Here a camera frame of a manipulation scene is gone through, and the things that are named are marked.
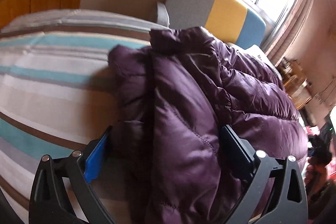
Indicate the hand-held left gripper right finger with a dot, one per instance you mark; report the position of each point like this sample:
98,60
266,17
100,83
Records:
242,158

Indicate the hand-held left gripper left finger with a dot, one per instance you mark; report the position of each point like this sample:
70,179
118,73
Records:
95,161

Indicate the purple puffer jacket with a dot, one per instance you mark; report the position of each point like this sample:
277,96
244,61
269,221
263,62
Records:
199,98

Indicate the rattan chair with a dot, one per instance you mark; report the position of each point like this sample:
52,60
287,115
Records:
298,90

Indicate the striped bed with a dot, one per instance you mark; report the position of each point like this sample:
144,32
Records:
52,77

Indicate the white deer print pillow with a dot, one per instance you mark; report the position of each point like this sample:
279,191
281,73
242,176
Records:
258,52

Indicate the pink patterned curtain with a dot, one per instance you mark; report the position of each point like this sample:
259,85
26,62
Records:
291,24

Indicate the grey yellow blue headboard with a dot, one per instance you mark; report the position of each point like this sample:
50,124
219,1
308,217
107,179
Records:
199,3

